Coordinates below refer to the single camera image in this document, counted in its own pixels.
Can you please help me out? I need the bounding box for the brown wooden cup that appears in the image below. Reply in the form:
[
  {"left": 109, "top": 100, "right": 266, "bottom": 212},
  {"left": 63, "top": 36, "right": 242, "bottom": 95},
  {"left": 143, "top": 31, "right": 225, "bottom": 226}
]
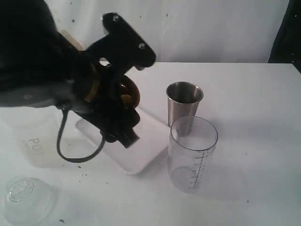
[{"left": 119, "top": 75, "right": 140, "bottom": 108}]

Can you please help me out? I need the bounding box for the clear measuring cup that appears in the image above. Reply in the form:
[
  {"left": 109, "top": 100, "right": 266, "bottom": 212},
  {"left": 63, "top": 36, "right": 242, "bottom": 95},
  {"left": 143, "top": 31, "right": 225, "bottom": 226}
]
[{"left": 167, "top": 116, "right": 219, "bottom": 194}]

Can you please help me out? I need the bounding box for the translucent plastic POT container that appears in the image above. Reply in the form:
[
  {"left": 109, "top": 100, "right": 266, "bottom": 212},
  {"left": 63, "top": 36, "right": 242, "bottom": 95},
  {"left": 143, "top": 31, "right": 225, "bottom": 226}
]
[{"left": 0, "top": 106, "right": 68, "bottom": 168}]

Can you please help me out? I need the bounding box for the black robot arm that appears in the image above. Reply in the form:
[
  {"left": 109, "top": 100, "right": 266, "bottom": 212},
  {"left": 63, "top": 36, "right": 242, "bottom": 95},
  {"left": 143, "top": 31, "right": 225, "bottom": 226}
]
[{"left": 0, "top": 0, "right": 140, "bottom": 148}]

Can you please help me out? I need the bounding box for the clear dome lid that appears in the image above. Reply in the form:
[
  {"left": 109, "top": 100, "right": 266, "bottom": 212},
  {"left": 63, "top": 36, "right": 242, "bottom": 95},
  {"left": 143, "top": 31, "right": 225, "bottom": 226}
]
[{"left": 2, "top": 176, "right": 57, "bottom": 226}]

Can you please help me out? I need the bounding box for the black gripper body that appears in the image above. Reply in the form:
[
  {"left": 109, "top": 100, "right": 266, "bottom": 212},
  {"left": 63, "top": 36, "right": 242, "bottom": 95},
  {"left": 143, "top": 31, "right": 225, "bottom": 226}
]
[{"left": 72, "top": 38, "right": 140, "bottom": 141}]

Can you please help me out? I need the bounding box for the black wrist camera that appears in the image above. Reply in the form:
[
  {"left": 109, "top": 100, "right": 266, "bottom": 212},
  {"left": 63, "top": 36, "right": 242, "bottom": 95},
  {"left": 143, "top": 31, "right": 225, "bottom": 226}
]
[{"left": 101, "top": 12, "right": 156, "bottom": 72}]

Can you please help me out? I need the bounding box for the stainless steel cup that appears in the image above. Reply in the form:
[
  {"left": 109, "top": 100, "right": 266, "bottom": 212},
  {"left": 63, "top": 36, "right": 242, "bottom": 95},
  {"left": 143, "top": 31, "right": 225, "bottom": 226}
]
[{"left": 166, "top": 81, "right": 204, "bottom": 127}]

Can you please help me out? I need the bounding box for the white rectangular tray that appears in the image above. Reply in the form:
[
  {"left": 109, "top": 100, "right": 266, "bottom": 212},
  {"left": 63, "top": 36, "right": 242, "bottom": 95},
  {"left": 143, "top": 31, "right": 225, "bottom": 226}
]
[{"left": 74, "top": 105, "right": 170, "bottom": 175}]

